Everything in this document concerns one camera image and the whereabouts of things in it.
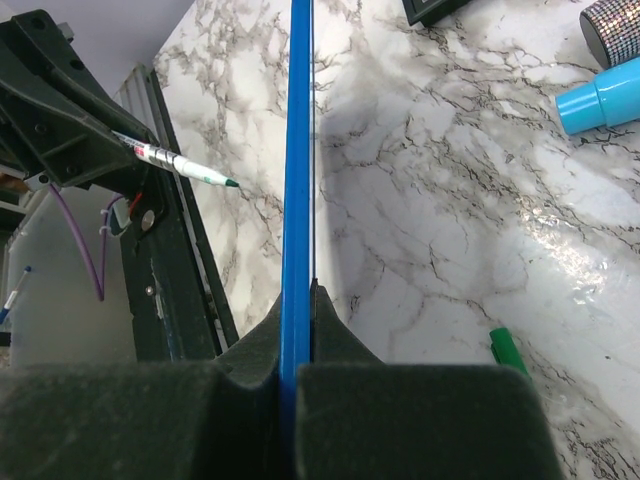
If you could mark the green marker cap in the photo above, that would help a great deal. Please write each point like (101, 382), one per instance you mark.
(505, 351)

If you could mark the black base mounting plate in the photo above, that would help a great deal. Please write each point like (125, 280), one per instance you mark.
(179, 307)

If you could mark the aluminium frame rail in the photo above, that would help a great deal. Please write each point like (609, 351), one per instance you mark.
(136, 96)

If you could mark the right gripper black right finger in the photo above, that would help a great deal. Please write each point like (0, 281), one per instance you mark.
(359, 418)

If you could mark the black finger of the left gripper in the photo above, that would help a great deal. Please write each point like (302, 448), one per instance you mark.
(57, 122)

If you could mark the green white marker pen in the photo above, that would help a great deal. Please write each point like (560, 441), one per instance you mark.
(175, 163)

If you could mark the blue toy microphone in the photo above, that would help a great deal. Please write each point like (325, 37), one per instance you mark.
(610, 99)

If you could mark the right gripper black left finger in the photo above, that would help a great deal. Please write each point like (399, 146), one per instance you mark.
(212, 419)

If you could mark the blue white pen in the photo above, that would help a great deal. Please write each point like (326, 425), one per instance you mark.
(12, 297)

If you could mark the black grey chessboard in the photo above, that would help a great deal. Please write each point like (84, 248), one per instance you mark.
(429, 12)

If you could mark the blue framed whiteboard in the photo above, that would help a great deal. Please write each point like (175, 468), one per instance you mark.
(296, 279)

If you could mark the glitter tube silver cap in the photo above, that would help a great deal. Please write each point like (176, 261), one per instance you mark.
(611, 31)

